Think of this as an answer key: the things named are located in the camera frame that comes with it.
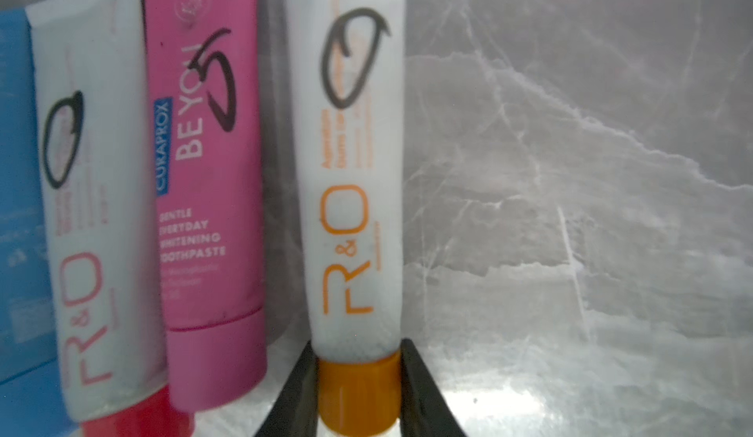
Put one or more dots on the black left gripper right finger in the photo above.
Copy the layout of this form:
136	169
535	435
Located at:
424	411

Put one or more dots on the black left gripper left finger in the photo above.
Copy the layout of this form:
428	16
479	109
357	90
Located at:
295	411

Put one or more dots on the white tube orange cap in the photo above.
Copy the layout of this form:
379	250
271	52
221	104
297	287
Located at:
347	79

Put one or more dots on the blue toothpaste tube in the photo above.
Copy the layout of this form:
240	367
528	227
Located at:
31	399

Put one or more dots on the pink Curaprox toothpaste tube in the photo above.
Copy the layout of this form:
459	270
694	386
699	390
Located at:
204	95

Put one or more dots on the white tube red cap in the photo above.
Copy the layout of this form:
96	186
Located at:
97	181

